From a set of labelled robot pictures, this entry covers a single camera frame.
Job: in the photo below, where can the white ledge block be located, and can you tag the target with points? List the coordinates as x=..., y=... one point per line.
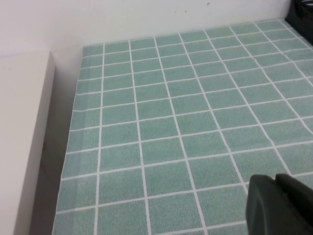
x=22, y=137

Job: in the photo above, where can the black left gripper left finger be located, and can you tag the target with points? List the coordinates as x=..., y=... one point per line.
x=266, y=210

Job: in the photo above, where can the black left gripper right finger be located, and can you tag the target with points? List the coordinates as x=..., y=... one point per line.
x=302, y=208

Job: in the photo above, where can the black drip tray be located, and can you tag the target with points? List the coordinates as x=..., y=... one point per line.
x=302, y=25

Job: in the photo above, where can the green checked tablecloth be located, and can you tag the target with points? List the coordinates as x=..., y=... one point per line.
x=171, y=127

